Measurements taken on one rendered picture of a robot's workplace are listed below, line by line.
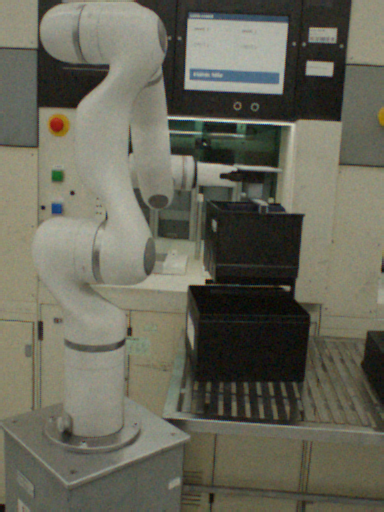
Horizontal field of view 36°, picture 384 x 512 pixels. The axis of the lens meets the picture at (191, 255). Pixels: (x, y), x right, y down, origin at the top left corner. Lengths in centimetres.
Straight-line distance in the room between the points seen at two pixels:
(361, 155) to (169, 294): 70
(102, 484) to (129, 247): 43
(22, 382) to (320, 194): 111
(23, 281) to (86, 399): 84
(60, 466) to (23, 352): 91
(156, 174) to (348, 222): 70
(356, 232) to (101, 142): 99
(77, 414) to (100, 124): 54
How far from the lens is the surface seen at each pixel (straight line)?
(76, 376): 116
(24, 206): 190
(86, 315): 112
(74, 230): 111
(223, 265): 142
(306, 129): 175
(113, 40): 108
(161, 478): 125
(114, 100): 108
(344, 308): 190
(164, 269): 204
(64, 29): 112
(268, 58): 180
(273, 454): 206
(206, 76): 179
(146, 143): 135
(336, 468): 211
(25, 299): 196
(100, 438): 121
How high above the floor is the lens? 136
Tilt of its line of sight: 12 degrees down
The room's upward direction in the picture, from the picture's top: 3 degrees clockwise
